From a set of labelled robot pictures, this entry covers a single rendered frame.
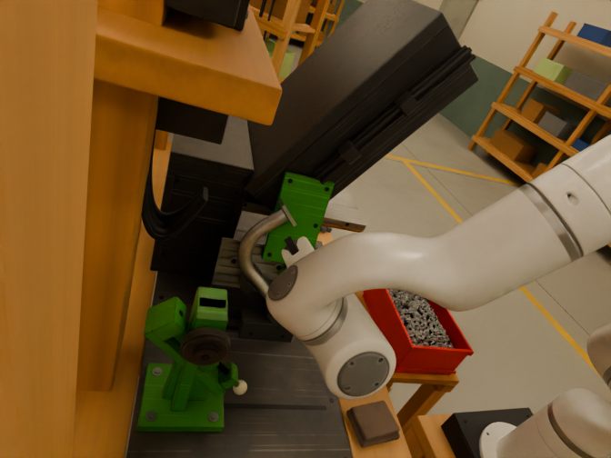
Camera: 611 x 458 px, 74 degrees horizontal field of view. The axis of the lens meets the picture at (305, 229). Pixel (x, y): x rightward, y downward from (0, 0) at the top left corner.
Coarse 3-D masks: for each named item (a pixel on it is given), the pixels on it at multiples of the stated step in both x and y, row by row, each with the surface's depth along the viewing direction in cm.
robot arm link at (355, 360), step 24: (360, 312) 48; (336, 336) 44; (360, 336) 43; (384, 336) 46; (336, 360) 42; (360, 360) 43; (384, 360) 44; (336, 384) 44; (360, 384) 44; (384, 384) 46
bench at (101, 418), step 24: (168, 144) 160; (144, 240) 112; (144, 264) 105; (144, 288) 99; (144, 312) 93; (144, 336) 88; (120, 360) 82; (120, 384) 78; (96, 408) 73; (120, 408) 74; (96, 432) 70; (120, 432) 71; (96, 456) 67; (120, 456) 68
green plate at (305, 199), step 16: (288, 176) 86; (304, 176) 87; (288, 192) 87; (304, 192) 88; (320, 192) 89; (288, 208) 89; (304, 208) 90; (320, 208) 91; (288, 224) 90; (304, 224) 91; (320, 224) 92; (272, 240) 91; (272, 256) 92
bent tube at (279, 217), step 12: (276, 216) 85; (288, 216) 85; (252, 228) 86; (264, 228) 85; (252, 240) 86; (240, 252) 87; (240, 264) 88; (252, 264) 89; (252, 276) 89; (264, 288) 91
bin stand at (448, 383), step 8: (360, 296) 138; (368, 312) 133; (392, 376) 114; (400, 376) 115; (408, 376) 116; (416, 376) 117; (424, 376) 118; (432, 376) 119; (440, 376) 120; (448, 376) 121; (456, 376) 123; (392, 384) 116; (424, 384) 128; (432, 384) 125; (440, 384) 121; (448, 384) 121; (416, 392) 131; (424, 392) 127; (432, 392) 124; (440, 392) 124; (448, 392) 124; (408, 400) 134; (416, 400) 130; (424, 400) 127; (432, 400) 127; (408, 408) 133; (416, 408) 129; (424, 408) 129; (400, 416) 136; (408, 416) 132; (400, 424) 136; (408, 424) 134
